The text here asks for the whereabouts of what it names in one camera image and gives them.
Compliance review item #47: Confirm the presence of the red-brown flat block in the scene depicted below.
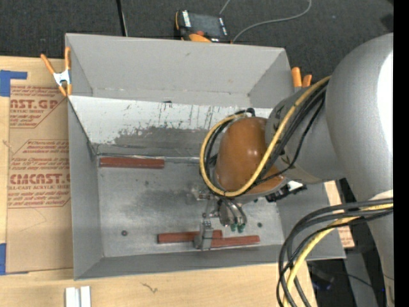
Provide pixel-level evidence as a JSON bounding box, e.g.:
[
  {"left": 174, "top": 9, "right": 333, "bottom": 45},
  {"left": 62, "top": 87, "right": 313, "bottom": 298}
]
[
  {"left": 98, "top": 157, "right": 166, "bottom": 170},
  {"left": 157, "top": 230, "right": 224, "bottom": 244},
  {"left": 209, "top": 235, "right": 261, "bottom": 249}
]

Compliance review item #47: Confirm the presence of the black cylinder on white bracket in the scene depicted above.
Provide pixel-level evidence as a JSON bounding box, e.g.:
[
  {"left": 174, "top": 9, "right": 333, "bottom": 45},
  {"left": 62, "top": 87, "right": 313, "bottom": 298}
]
[{"left": 265, "top": 180, "right": 308, "bottom": 203}]

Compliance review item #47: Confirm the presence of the brown cardboard board red print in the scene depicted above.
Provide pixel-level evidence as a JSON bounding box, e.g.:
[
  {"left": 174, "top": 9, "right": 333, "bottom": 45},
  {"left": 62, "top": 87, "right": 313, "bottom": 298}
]
[{"left": 0, "top": 55, "right": 355, "bottom": 275}]

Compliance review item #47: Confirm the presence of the grey metal bin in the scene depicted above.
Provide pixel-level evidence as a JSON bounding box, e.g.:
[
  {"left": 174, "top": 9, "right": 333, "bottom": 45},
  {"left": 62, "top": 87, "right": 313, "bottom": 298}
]
[{"left": 65, "top": 33, "right": 348, "bottom": 281}]

